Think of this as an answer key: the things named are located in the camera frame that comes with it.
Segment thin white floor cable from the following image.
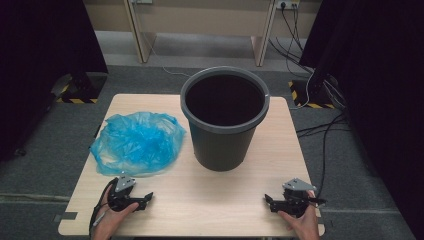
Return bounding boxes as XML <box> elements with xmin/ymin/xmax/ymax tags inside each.
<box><xmin>143</xmin><ymin>33</ymin><xmax>192</xmax><ymax>78</ymax></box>

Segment black curtain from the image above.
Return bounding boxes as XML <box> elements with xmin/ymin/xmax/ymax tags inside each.
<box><xmin>0</xmin><ymin>0</ymin><xmax>109</xmax><ymax>163</ymax></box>
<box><xmin>298</xmin><ymin>0</ymin><xmax>424</xmax><ymax>240</ymax></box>

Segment person's right hand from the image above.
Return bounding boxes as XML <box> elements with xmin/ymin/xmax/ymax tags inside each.
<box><xmin>278</xmin><ymin>190</ymin><xmax>322</xmax><ymax>240</ymax></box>

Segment black cable bundle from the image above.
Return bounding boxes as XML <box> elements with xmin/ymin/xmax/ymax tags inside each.
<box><xmin>268</xmin><ymin>5</ymin><xmax>315</xmax><ymax>75</ymax></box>

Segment blue plastic bag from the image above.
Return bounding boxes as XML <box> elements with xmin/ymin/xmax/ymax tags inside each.
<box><xmin>89</xmin><ymin>111</ymin><xmax>187</xmax><ymax>177</ymax></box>

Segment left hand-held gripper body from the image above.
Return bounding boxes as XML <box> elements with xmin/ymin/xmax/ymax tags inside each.
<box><xmin>107</xmin><ymin>174</ymin><xmax>137</xmax><ymax>213</ymax></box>

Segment dark grey trash bin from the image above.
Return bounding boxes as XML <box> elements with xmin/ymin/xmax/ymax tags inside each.
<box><xmin>185</xmin><ymin>73</ymin><xmax>266</xmax><ymax>173</ymax></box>

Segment white wall power outlet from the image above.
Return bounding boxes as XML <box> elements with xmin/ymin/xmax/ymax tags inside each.
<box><xmin>275</xmin><ymin>0</ymin><xmax>301</xmax><ymax>10</ymax></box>

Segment left hand-held gripper cable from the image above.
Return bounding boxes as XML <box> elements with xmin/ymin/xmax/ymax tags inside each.
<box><xmin>88</xmin><ymin>177</ymin><xmax>120</xmax><ymax>239</ymax></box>

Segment person's left hand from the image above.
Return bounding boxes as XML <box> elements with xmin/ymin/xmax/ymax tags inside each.
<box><xmin>91</xmin><ymin>193</ymin><xmax>140</xmax><ymax>240</ymax></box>

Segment white cable by stand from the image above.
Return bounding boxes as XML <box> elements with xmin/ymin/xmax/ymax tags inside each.
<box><xmin>289</xmin><ymin>71</ymin><xmax>317</xmax><ymax>111</ymax></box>

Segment black floor cables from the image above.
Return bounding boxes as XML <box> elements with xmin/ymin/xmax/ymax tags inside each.
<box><xmin>295</xmin><ymin>117</ymin><xmax>351</xmax><ymax>139</ymax></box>

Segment striped-tape stand base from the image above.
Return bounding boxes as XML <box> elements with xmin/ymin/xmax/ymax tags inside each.
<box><xmin>50</xmin><ymin>72</ymin><xmax>108</xmax><ymax>104</ymax></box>
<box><xmin>288</xmin><ymin>79</ymin><xmax>336</xmax><ymax>110</ymax></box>

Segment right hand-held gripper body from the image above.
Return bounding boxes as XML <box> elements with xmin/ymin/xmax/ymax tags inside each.
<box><xmin>282</xmin><ymin>178</ymin><xmax>327</xmax><ymax>218</ymax></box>

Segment beige wooden desk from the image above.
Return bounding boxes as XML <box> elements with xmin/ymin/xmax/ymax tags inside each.
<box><xmin>83</xmin><ymin>0</ymin><xmax>323</xmax><ymax>67</ymax></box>

